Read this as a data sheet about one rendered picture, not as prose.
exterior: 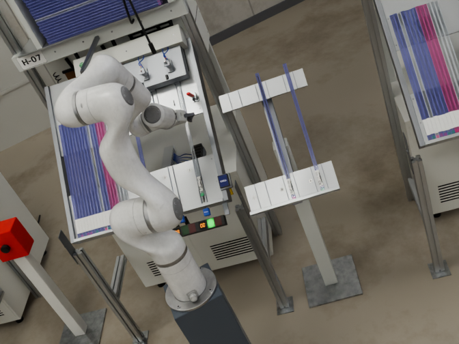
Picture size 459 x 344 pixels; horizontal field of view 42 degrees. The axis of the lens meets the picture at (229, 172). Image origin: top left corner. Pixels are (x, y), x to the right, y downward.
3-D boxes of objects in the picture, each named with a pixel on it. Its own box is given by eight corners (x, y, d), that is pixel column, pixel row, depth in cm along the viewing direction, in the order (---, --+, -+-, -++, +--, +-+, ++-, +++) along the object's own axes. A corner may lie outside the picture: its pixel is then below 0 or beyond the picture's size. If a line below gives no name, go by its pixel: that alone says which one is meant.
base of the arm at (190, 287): (224, 294, 200) (203, 257, 189) (173, 321, 198) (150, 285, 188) (207, 261, 215) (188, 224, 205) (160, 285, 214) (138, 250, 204)
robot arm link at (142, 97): (93, 110, 188) (139, 144, 215) (136, 88, 185) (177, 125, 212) (87, 88, 192) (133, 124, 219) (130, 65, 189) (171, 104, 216)
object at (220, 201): (227, 203, 242) (223, 201, 235) (82, 243, 255) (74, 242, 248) (227, 199, 242) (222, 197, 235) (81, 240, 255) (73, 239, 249)
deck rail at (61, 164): (82, 243, 255) (75, 242, 249) (78, 244, 256) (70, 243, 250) (54, 89, 271) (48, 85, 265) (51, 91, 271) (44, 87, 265)
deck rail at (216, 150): (232, 201, 241) (228, 199, 235) (227, 203, 242) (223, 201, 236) (195, 42, 257) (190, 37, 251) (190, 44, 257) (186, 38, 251)
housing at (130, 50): (192, 53, 257) (182, 41, 244) (91, 87, 267) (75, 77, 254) (189, 36, 259) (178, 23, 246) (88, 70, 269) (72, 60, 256)
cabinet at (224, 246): (276, 263, 301) (236, 170, 267) (150, 295, 316) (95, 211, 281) (270, 184, 353) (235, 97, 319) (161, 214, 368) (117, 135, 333)
